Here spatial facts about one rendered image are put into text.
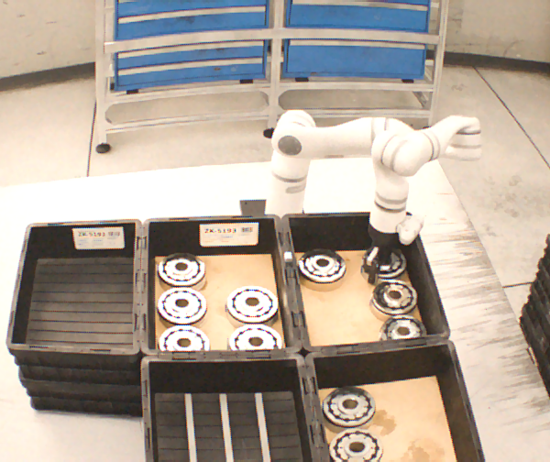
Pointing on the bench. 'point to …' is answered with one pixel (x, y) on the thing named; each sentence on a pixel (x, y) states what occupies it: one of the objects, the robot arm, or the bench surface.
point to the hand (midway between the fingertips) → (378, 271)
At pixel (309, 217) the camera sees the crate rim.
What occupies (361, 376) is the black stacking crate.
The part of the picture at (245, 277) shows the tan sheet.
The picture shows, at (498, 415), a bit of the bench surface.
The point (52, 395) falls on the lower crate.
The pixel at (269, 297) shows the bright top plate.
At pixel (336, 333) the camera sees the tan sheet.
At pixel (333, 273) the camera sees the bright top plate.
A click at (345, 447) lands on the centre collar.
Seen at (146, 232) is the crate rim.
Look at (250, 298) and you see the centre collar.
